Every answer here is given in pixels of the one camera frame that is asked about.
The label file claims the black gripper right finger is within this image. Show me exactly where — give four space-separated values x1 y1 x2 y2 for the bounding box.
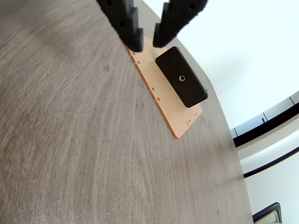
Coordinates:
152 0 209 49

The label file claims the thick black strip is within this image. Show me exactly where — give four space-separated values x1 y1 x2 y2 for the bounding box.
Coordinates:
233 102 299 148

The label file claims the orange board with holes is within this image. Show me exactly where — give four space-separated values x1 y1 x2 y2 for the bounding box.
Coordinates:
125 36 203 140

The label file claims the black rectangular block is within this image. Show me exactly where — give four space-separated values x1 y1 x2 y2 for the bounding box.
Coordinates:
155 46 209 108

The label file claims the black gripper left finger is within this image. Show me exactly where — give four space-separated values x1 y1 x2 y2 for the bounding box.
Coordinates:
96 0 144 53

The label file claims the thin black strip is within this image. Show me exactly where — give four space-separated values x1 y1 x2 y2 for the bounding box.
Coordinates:
242 146 299 179

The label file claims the black framed object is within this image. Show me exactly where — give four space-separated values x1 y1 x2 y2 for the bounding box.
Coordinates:
252 202 282 224

